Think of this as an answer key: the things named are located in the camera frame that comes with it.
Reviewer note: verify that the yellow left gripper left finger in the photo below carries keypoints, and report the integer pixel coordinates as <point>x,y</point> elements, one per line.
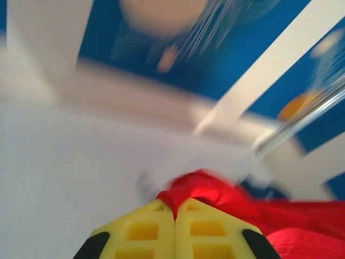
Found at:
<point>151,242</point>

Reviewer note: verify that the red t-shirt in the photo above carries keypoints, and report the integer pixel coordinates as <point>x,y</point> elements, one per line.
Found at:
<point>283,224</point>

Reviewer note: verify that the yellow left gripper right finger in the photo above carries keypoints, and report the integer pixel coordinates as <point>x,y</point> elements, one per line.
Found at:
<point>207,242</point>

